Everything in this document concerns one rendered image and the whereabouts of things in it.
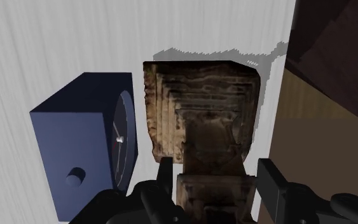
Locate dark brown wooden furniture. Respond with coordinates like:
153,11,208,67
284,0,358,121

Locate brown carved stone figure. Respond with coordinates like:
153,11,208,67
142,60,261,224

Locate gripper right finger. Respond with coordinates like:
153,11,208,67
256,158,358,224

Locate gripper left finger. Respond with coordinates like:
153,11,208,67
69,156,189,224

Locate dark blue box clock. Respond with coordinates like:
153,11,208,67
29,72,139,223

